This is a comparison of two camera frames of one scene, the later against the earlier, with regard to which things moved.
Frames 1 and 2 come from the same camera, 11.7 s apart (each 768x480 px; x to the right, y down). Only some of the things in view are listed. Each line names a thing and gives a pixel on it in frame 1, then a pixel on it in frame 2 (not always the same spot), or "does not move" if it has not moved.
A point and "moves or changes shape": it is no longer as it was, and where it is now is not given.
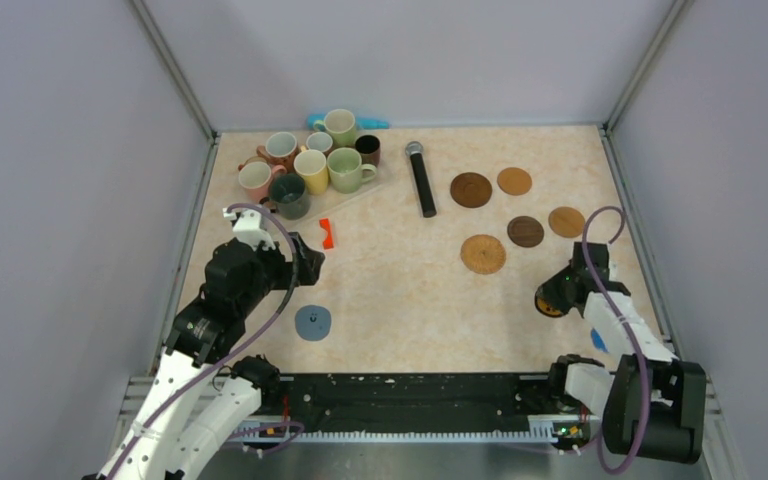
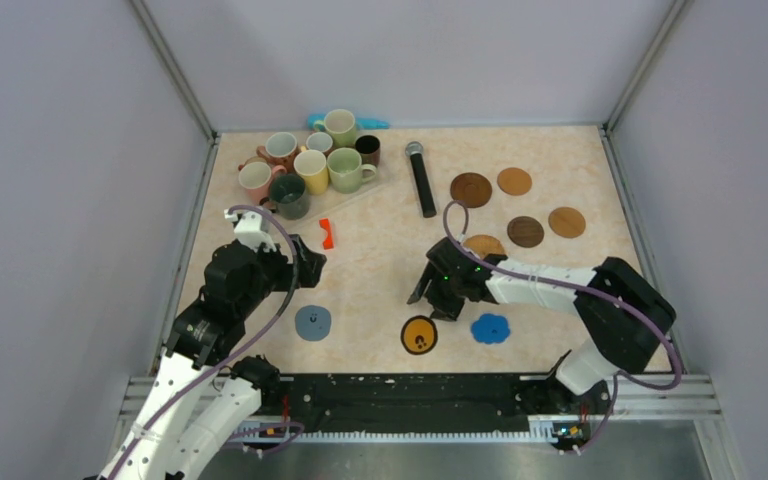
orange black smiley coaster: [545, 307] moves or changes shape
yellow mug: [312, 165] does not move
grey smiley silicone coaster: [312, 322] does not move
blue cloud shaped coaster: [597, 340] moves or changes shape
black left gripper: [304, 270] does not move
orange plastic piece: [328, 239] does not move
